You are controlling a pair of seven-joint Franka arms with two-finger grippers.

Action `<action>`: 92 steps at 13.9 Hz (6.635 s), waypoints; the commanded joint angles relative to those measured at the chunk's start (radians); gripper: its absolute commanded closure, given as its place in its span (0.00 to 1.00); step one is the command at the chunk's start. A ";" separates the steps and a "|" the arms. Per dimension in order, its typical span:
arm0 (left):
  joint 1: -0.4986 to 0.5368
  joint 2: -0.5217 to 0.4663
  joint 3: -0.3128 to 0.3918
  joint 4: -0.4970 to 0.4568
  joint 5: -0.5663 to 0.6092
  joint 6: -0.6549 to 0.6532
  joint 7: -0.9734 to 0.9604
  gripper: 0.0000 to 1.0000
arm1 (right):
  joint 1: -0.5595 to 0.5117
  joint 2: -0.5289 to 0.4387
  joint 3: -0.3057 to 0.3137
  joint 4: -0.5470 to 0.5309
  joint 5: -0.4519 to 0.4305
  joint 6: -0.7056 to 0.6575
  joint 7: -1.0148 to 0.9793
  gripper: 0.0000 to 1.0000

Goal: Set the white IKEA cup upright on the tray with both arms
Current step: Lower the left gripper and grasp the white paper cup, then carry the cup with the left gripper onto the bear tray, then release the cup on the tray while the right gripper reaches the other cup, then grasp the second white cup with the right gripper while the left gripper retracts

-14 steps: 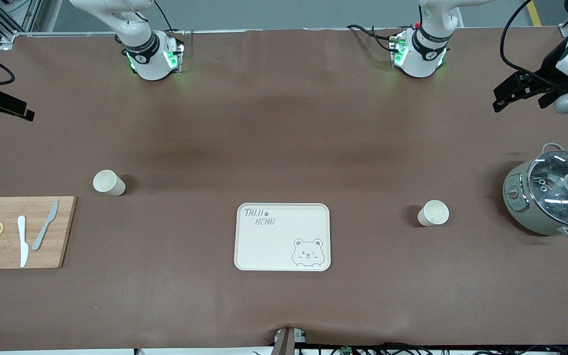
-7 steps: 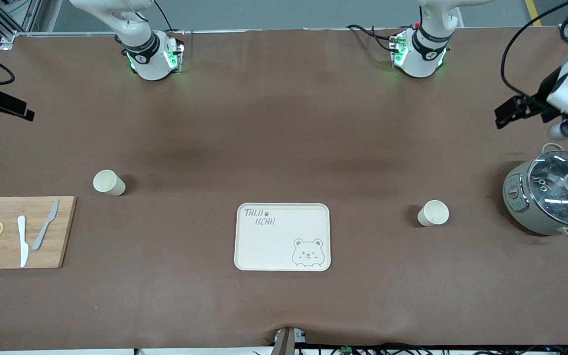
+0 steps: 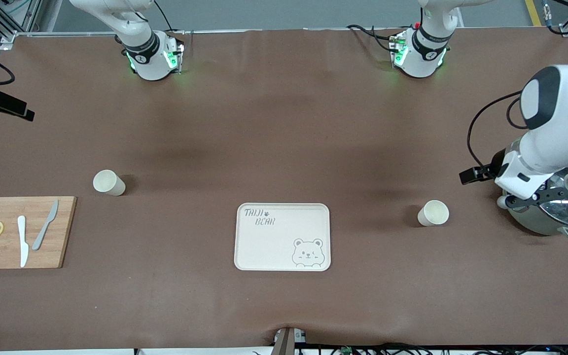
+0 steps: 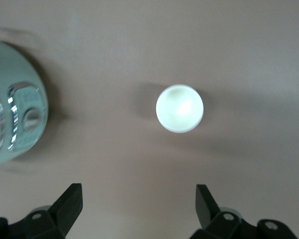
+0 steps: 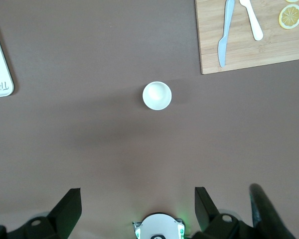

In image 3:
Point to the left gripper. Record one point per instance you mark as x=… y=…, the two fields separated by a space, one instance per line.
x=495 y=168

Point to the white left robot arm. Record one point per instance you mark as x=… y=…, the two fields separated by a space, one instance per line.
x=560 y=113

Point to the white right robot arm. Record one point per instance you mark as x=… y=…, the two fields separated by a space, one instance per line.
x=146 y=49

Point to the white plastic knife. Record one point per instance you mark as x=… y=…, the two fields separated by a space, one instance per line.
x=21 y=236

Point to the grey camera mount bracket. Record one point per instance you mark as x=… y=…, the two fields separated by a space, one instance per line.
x=284 y=345

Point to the grey plastic knife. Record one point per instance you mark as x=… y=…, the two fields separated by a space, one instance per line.
x=42 y=234

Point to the brown table mat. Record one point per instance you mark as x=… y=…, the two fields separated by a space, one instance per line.
x=284 y=123

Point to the wooden cutting board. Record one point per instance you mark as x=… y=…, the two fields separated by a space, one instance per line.
x=3 y=209

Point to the cream bear print tray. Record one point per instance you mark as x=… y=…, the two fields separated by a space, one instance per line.
x=274 y=246

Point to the white IKEA cup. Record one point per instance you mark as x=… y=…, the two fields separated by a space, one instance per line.
x=433 y=213
x=109 y=182

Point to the aluminium frame structure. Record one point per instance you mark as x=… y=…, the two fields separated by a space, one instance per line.
x=8 y=37

